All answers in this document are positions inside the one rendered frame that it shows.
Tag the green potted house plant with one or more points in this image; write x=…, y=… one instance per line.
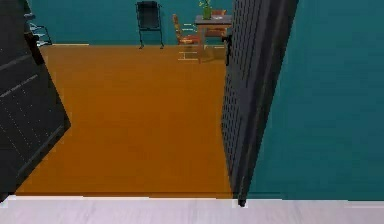
x=206, y=10

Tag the grey top wooden table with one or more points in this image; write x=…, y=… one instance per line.
x=213, y=23

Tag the black slatted room door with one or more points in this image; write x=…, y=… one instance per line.
x=253, y=100

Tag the black metal chair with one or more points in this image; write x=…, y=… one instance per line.
x=149, y=20

